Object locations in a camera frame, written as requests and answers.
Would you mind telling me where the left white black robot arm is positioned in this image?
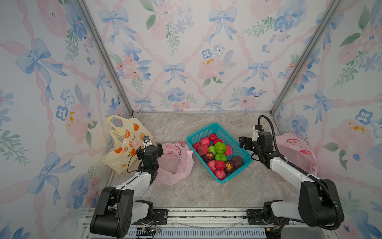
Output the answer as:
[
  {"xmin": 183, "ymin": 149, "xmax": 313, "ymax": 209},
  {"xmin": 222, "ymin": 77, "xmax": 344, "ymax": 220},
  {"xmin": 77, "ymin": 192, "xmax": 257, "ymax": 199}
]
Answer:
[{"xmin": 90, "ymin": 142, "xmax": 163, "ymax": 239}]

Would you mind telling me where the pink printed plastic bag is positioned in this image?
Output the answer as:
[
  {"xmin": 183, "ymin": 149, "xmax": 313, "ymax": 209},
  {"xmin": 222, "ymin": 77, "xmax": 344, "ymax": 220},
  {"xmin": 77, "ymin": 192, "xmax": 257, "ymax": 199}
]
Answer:
[{"xmin": 276, "ymin": 132, "xmax": 318, "ymax": 176}]

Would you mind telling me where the aluminium corner post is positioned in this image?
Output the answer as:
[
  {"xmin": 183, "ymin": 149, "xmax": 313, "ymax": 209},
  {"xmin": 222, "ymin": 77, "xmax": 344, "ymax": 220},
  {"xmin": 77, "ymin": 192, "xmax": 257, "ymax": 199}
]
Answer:
[
  {"xmin": 74, "ymin": 0, "xmax": 133, "ymax": 119},
  {"xmin": 270, "ymin": 0, "xmax": 342, "ymax": 116}
]

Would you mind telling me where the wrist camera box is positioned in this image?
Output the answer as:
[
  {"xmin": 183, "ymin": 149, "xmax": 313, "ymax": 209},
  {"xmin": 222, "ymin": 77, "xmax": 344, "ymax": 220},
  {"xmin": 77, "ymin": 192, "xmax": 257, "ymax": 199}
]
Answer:
[
  {"xmin": 142, "ymin": 135, "xmax": 152, "ymax": 148},
  {"xmin": 252, "ymin": 125, "xmax": 260, "ymax": 142}
]

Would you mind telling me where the green crinkled toy vegetable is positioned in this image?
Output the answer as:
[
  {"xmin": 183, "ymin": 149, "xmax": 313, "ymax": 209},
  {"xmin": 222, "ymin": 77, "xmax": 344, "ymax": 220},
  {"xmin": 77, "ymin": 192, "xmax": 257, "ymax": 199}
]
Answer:
[{"xmin": 209, "ymin": 145, "xmax": 216, "ymax": 155}]

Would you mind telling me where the left aluminium corner post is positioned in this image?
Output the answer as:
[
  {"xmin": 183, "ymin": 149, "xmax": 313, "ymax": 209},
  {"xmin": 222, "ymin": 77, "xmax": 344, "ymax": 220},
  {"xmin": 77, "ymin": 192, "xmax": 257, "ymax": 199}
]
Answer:
[{"xmin": 74, "ymin": 0, "xmax": 133, "ymax": 119}]

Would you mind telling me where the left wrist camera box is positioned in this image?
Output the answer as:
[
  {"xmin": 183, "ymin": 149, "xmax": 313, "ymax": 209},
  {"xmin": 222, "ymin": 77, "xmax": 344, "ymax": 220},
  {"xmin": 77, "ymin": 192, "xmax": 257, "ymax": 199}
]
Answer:
[{"xmin": 142, "ymin": 135, "xmax": 152, "ymax": 148}]

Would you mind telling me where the green apple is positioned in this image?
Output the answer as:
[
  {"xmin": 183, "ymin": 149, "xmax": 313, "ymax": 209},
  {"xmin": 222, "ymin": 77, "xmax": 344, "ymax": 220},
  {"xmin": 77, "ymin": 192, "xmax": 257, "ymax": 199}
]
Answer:
[{"xmin": 215, "ymin": 153, "xmax": 227, "ymax": 162}]

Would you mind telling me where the green toy pear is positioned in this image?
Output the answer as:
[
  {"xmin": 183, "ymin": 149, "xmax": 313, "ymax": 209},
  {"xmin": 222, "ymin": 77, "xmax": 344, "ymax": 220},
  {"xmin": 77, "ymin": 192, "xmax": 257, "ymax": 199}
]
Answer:
[{"xmin": 214, "ymin": 142, "xmax": 227, "ymax": 154}]

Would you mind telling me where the yellow knotted plastic bag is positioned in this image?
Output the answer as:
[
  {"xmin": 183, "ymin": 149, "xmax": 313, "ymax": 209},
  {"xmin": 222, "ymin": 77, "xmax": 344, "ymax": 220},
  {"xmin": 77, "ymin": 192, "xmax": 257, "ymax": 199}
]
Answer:
[{"xmin": 101, "ymin": 115, "xmax": 152, "ymax": 175}]

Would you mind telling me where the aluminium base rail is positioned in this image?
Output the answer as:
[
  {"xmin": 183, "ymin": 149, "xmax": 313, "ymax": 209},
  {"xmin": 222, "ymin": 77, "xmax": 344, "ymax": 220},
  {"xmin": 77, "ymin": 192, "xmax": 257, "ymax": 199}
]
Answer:
[{"xmin": 77, "ymin": 208, "xmax": 339, "ymax": 239}]

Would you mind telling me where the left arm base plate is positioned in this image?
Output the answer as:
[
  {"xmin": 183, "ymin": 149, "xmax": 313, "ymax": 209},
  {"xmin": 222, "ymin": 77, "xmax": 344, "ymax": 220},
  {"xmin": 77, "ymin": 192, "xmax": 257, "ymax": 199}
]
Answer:
[{"xmin": 133, "ymin": 209, "xmax": 169, "ymax": 227}]

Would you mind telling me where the right aluminium corner post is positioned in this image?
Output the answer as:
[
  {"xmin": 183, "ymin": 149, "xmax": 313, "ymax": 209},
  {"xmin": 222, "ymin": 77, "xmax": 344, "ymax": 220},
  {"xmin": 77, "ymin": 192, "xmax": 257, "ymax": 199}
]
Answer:
[{"xmin": 270, "ymin": 0, "xmax": 342, "ymax": 116}]

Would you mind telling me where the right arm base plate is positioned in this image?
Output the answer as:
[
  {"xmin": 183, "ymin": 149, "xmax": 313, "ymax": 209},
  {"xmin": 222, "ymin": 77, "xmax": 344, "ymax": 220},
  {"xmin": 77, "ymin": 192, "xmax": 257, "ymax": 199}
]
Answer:
[{"xmin": 243, "ymin": 209, "xmax": 287, "ymax": 227}]

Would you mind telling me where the dark red apple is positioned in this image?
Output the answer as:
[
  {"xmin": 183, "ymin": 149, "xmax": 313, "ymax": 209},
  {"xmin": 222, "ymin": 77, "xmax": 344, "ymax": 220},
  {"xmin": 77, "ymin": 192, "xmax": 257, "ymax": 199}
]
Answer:
[{"xmin": 202, "ymin": 152, "xmax": 215, "ymax": 163}]

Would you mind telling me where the black corrugated right cable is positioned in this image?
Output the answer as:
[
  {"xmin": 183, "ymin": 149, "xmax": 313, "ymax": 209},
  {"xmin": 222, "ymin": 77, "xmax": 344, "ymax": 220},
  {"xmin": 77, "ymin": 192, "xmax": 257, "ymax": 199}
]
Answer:
[{"xmin": 258, "ymin": 115, "xmax": 343, "ymax": 231}]

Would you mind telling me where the dark purple round fruit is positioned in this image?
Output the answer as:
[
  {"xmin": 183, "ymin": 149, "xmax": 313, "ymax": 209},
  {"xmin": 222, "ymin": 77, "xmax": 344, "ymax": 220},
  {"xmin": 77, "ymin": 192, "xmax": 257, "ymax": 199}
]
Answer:
[{"xmin": 231, "ymin": 156, "xmax": 243, "ymax": 169}]

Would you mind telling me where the teal plastic mesh basket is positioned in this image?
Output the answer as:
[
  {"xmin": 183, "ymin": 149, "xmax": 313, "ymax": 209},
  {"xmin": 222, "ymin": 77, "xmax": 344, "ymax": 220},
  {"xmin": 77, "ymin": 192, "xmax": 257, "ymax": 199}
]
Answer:
[{"xmin": 186, "ymin": 122, "xmax": 252, "ymax": 184}]

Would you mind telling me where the pink crinkled toy ball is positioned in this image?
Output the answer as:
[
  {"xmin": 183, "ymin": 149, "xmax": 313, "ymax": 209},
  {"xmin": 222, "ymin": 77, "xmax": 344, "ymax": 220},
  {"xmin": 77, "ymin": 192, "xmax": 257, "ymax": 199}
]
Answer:
[{"xmin": 224, "ymin": 145, "xmax": 233, "ymax": 156}]

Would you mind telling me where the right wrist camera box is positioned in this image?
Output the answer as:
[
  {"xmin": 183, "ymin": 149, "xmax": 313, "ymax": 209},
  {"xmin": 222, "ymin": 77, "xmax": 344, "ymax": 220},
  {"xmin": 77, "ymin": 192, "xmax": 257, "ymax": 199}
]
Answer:
[{"xmin": 252, "ymin": 125, "xmax": 260, "ymax": 142}]

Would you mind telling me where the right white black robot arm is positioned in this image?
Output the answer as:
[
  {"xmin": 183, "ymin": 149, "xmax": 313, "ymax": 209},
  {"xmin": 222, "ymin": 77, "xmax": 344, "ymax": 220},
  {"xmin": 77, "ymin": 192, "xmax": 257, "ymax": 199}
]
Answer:
[{"xmin": 239, "ymin": 131, "xmax": 344, "ymax": 230}]

